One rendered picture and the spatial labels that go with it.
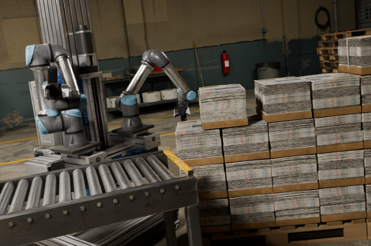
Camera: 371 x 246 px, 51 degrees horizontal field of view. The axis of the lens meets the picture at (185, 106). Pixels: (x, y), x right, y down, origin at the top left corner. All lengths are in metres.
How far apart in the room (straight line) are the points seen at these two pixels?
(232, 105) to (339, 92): 0.66
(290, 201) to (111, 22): 7.02
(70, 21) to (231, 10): 7.35
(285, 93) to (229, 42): 7.31
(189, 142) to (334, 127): 0.90
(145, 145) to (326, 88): 1.24
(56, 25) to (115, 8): 6.32
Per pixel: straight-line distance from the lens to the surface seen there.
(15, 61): 8.92
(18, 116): 8.99
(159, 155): 2.14
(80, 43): 2.68
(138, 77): 2.95
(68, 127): 2.48
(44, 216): 1.63
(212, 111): 2.40
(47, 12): 2.82
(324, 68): 9.19
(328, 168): 2.64
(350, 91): 2.57
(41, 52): 2.43
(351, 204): 2.76
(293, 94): 2.47
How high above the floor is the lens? 1.35
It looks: 9 degrees down
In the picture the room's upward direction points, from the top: 6 degrees counter-clockwise
